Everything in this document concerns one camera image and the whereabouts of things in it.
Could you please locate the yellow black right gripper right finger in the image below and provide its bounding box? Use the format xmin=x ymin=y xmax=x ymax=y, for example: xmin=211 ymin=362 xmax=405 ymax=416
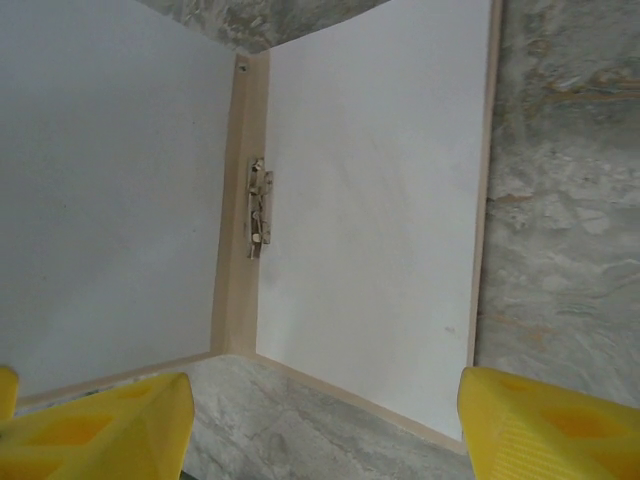
xmin=458 ymin=366 xmax=640 ymax=480

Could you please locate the metal folder clip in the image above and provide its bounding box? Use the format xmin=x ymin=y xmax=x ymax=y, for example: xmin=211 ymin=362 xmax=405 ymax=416
xmin=243 ymin=156 xmax=275 ymax=261

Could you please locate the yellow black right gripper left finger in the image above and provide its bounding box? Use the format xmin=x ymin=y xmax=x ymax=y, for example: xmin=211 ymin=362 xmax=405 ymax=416
xmin=0 ymin=372 xmax=195 ymax=480

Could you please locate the beige cardboard folder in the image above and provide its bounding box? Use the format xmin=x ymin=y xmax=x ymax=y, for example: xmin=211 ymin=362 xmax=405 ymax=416
xmin=0 ymin=0 xmax=504 ymax=457

